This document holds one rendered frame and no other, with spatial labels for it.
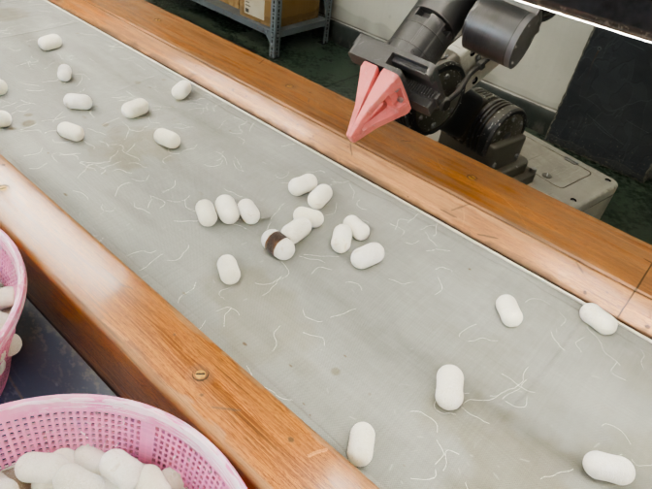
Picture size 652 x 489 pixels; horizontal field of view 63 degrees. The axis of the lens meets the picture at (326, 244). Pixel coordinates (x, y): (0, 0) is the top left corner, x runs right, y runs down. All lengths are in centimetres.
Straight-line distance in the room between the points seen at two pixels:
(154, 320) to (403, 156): 37
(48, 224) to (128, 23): 53
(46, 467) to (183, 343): 12
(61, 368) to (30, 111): 38
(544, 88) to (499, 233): 207
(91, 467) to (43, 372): 15
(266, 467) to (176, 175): 38
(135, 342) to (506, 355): 31
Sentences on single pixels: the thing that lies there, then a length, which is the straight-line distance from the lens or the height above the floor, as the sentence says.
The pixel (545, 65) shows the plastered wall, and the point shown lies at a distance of 263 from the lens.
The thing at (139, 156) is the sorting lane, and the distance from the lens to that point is 68.
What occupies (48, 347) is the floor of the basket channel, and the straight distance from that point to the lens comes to 57.
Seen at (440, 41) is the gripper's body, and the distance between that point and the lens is 62.
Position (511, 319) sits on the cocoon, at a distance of 51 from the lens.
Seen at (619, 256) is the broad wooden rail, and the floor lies 76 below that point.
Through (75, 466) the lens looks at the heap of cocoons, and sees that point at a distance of 41.
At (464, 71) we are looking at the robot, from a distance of 95.
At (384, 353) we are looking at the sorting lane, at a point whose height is 74.
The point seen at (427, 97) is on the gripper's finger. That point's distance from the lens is 61.
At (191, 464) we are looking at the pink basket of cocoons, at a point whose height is 75.
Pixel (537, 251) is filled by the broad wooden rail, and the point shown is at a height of 76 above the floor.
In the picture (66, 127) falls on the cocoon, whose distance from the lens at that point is 72.
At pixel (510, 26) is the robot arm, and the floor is 93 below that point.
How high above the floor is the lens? 110
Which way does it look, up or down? 40 degrees down
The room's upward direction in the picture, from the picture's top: 8 degrees clockwise
